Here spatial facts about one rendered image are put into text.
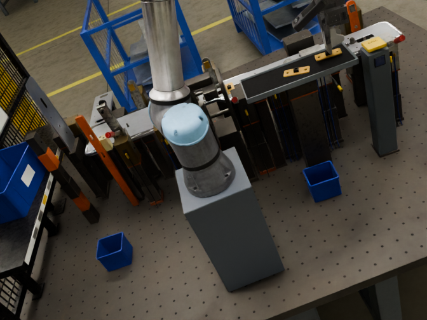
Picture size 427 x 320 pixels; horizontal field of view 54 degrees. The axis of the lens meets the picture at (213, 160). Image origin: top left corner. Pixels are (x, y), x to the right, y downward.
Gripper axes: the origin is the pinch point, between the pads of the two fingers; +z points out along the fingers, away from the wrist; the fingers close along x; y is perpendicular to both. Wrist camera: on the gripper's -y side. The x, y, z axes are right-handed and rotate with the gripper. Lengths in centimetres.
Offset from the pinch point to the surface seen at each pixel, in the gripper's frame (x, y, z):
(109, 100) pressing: 50, -100, 19
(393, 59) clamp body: 14.4, 23.6, 19.1
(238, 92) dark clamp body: 8.4, -33.0, 10.8
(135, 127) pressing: 18, -81, 19
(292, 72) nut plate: -3.2, -12.5, 2.5
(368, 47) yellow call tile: -1.4, 12.4, 2.7
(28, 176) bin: -10, -116, 10
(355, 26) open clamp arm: 46, 18, 18
